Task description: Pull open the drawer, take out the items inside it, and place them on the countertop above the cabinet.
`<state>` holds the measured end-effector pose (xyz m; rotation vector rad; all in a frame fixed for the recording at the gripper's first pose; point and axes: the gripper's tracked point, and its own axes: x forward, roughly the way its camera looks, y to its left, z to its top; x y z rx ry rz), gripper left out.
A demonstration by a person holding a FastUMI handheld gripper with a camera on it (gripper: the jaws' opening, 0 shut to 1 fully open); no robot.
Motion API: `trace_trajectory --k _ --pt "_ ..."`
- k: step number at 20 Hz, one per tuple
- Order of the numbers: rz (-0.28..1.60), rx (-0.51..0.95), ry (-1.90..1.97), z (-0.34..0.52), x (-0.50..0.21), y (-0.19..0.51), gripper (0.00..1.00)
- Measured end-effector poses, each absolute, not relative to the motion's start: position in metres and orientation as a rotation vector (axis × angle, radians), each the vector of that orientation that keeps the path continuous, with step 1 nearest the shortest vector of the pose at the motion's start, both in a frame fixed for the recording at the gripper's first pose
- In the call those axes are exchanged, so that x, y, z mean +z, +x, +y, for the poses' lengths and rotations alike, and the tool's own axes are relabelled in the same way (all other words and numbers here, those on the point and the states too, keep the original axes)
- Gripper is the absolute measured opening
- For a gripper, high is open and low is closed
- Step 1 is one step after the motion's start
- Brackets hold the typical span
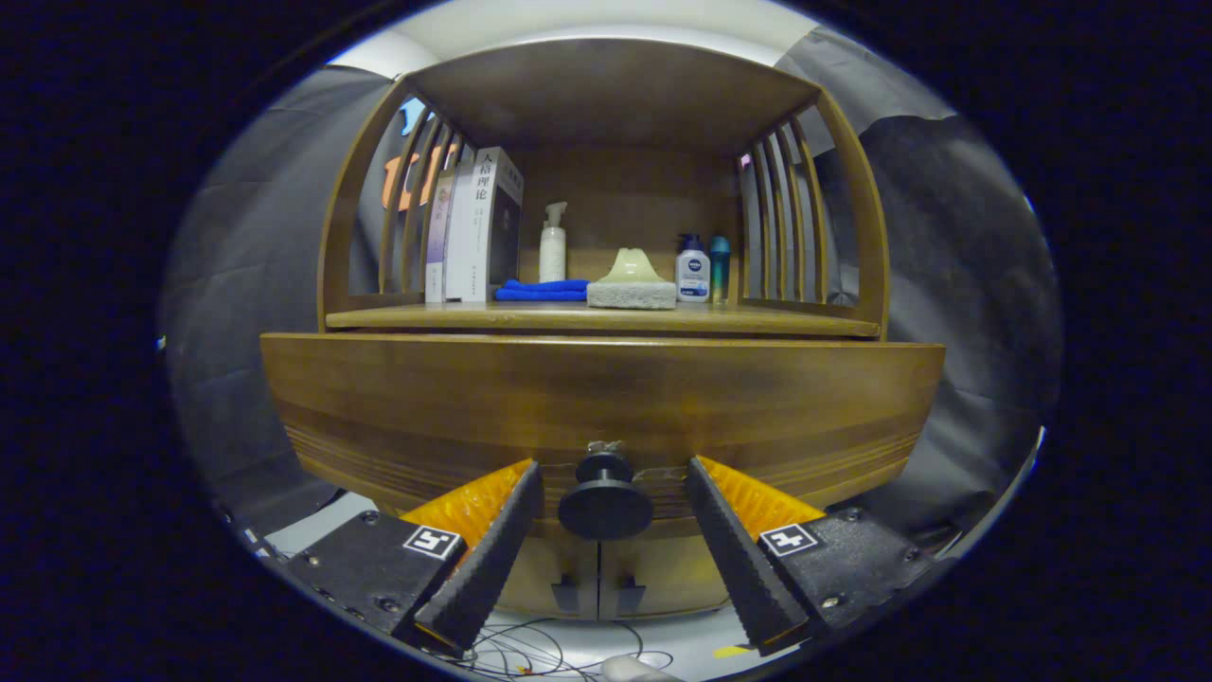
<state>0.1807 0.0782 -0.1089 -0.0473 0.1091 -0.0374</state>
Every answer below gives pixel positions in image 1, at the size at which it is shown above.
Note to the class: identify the wooden drawer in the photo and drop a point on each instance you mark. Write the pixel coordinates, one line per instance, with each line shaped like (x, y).
(606, 388)

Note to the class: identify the slim teal bottle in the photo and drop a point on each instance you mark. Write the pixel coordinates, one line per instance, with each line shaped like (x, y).
(721, 270)

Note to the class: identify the white lotion bottle blue cap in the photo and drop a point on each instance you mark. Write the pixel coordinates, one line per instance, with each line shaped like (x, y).
(692, 275)

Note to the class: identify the black round drawer knob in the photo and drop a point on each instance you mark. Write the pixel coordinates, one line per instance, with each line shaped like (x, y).
(606, 507)

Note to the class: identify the pale green cleaning sponge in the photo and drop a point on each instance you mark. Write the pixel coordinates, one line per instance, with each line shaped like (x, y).
(632, 294)

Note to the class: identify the wooden cabinet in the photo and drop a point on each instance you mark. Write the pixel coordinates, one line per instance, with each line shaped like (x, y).
(615, 95)

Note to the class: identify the blue folded cloth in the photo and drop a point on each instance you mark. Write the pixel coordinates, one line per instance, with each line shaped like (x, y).
(540, 291)

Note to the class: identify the wooden cabinet door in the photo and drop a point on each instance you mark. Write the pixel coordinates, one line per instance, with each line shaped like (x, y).
(672, 568)
(540, 568)

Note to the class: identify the wooden countertop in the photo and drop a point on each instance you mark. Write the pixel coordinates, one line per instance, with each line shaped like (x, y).
(473, 317)

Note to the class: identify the thin pale purple book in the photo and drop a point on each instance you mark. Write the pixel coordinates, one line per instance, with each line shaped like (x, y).
(437, 246)

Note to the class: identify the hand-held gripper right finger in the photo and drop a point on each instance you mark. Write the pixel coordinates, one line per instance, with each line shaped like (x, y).
(743, 568)

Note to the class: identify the white pump bottle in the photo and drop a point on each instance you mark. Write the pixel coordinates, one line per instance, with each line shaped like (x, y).
(552, 256)

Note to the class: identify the thick white book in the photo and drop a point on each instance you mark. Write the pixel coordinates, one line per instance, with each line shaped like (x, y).
(478, 237)

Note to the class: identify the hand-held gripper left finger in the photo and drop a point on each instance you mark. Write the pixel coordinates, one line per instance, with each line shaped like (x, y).
(492, 568)

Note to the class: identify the yellow tape strip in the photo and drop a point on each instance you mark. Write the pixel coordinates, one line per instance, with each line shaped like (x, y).
(731, 651)

